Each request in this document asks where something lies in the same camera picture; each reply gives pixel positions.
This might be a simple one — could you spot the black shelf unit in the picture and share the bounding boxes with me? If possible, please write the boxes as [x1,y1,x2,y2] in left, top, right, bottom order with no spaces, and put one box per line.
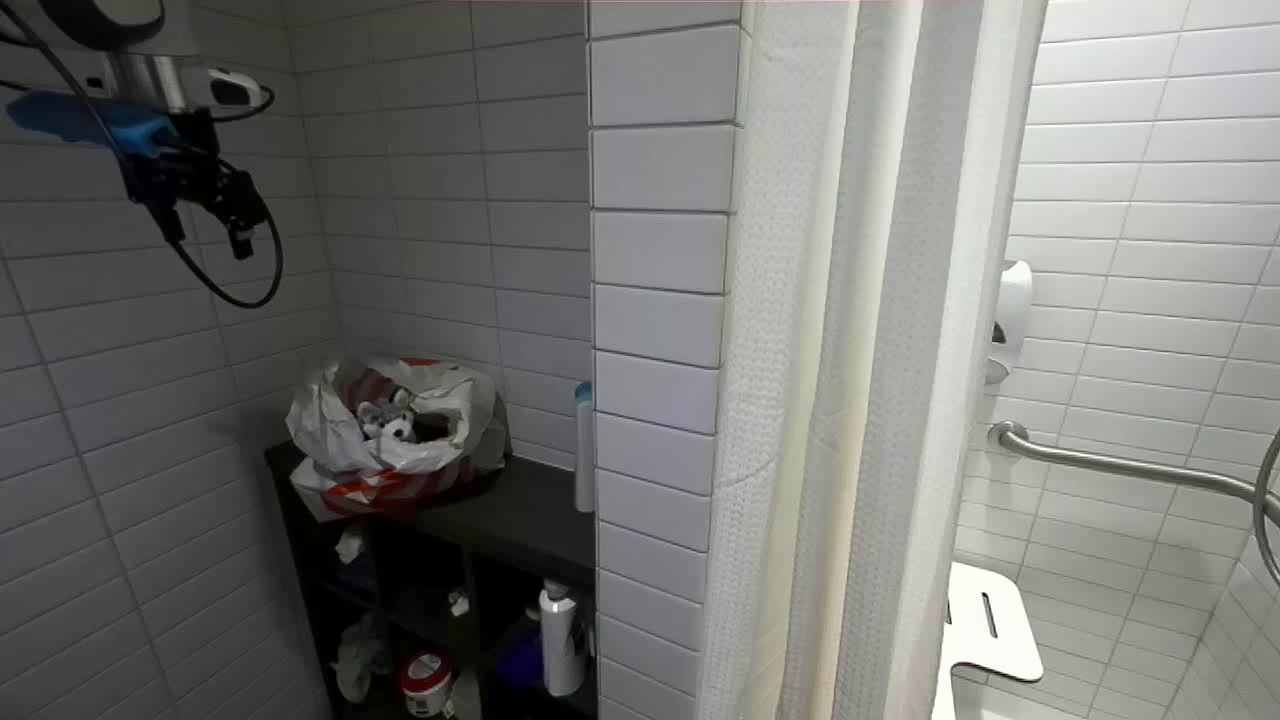
[258,435,598,720]

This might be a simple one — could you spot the metal grab bar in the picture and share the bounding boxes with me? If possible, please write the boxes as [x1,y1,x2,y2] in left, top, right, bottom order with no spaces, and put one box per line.
[987,422,1280,522]

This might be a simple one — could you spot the grey husky plush doll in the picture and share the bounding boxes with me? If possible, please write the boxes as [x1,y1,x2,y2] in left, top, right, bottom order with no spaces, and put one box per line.
[355,396,464,454]

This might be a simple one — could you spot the shower hose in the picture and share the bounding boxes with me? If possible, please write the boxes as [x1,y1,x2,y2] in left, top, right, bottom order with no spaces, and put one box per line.
[1247,424,1280,591]

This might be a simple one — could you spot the white shower curtain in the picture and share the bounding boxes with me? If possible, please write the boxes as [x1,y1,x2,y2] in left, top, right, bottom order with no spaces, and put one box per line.
[692,0,1053,720]

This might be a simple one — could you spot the white red plastic bag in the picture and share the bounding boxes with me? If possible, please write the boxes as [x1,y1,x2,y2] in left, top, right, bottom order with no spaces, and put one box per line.
[278,350,514,524]

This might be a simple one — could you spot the white soap dispenser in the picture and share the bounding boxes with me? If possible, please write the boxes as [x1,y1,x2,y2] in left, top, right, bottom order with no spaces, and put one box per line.
[983,257,1040,393]

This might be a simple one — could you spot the small white crumpled cloth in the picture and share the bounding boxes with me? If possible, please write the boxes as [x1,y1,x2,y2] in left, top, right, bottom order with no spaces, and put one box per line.
[333,522,371,568]

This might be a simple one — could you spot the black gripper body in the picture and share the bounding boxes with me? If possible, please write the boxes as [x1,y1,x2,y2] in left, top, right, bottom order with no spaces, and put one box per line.
[120,108,258,228]

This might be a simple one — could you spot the white shower seat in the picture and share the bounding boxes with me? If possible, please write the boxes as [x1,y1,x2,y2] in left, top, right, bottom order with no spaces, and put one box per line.
[928,559,1048,720]

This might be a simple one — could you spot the white spray bottle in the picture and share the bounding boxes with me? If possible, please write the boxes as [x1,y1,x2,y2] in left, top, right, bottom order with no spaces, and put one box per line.
[533,578,588,706]

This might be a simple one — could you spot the red white container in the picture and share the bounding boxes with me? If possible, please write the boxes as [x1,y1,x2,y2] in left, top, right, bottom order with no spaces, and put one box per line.
[396,649,461,720]

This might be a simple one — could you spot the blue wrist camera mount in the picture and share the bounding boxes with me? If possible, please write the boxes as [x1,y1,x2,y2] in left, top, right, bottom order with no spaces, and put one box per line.
[4,88,183,167]

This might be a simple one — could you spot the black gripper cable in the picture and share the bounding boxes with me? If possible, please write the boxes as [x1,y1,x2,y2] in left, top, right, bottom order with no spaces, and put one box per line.
[154,196,288,313]

